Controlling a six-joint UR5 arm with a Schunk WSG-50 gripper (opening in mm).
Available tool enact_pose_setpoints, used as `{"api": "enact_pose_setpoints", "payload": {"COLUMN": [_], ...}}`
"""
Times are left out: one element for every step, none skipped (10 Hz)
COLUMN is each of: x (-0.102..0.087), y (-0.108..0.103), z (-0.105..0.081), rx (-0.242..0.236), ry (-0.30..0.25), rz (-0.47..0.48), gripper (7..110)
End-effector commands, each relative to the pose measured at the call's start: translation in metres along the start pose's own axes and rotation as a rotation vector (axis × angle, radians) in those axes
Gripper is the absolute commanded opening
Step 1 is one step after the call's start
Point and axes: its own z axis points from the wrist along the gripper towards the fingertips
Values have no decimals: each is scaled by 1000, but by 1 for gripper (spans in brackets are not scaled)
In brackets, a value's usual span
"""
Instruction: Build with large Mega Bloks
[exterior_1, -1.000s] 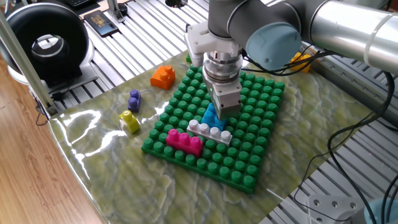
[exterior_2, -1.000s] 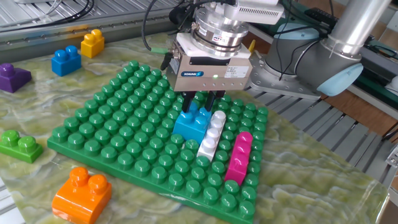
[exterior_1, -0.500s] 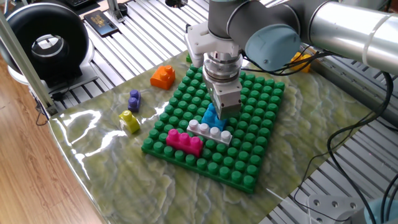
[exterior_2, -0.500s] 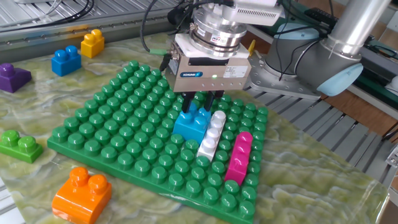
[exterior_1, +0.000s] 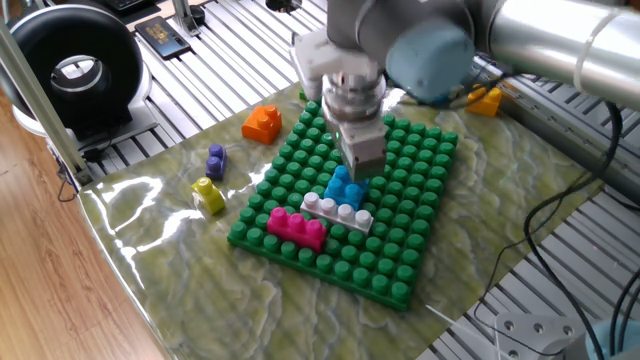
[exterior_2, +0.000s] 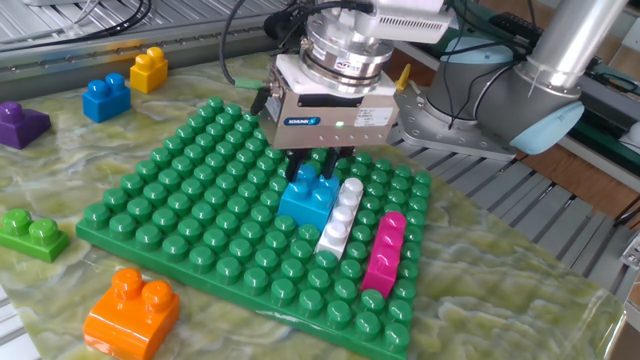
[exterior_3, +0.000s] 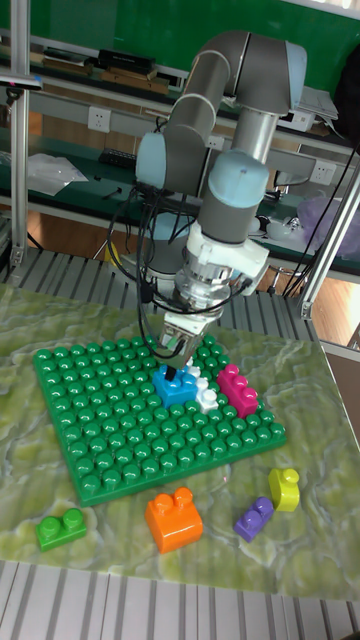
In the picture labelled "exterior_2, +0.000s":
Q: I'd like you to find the light blue four-stud block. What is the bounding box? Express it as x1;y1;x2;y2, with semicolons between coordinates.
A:
277;163;342;232

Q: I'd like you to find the aluminium frame beam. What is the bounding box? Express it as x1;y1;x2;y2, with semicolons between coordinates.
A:
619;234;640;274

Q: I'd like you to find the large green studded baseplate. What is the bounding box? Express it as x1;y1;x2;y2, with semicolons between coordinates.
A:
74;95;434;360

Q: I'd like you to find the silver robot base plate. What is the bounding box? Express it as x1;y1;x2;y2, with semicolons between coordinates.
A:
394;84;517;161

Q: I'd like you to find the black cable green connector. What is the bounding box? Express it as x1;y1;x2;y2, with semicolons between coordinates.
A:
218;0;274;92

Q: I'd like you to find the silver Schunk gripper body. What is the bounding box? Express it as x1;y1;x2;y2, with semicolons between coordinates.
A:
258;53;400;151

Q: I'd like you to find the white four-stud block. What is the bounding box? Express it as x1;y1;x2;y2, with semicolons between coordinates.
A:
314;177;365;261

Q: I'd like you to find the aluminium profile rail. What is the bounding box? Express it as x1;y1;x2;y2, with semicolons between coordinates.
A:
0;27;311;101

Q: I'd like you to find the yellow two-stud block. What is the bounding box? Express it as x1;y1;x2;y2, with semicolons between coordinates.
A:
129;46;169;95

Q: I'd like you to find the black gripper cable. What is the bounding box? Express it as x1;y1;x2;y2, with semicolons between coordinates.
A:
249;0;376;117

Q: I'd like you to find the blue two-stud block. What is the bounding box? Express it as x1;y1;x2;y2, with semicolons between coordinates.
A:
82;73;133;124

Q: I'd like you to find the yellow plastic clip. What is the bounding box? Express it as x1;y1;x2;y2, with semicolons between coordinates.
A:
394;62;412;93

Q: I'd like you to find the green marble patterned mat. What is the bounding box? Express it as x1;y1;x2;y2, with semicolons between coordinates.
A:
0;52;626;360

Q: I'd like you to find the bright green two-stud block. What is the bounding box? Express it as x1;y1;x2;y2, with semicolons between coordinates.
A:
0;208;71;264

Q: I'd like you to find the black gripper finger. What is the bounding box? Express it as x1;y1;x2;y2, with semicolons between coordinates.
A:
284;148;314;184
321;146;356;180

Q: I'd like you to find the black keyboard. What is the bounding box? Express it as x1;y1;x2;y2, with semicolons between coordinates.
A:
492;12;545;44

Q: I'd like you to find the black table cable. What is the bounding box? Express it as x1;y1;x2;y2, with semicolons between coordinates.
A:
0;0;161;51

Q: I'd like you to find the pink three-stud block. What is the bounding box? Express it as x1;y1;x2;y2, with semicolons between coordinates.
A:
360;210;409;300

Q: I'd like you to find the orange two-stud block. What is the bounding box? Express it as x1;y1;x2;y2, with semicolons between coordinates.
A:
82;267;181;360

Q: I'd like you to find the dark purple single-stud block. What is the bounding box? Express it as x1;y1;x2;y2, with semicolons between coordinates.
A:
0;101;52;150

